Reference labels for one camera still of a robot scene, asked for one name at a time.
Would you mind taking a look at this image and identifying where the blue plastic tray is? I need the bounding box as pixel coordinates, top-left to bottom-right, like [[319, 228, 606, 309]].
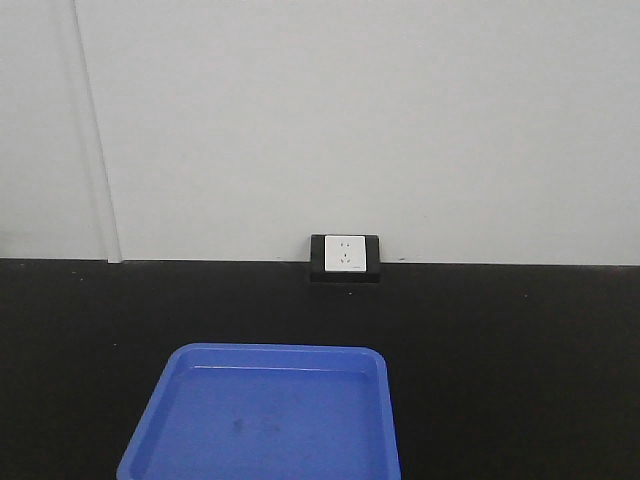
[[116, 343, 401, 479]]

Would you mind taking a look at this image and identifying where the white socket in black box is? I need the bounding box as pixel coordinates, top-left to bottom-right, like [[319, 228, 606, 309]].
[[309, 234, 381, 284]]

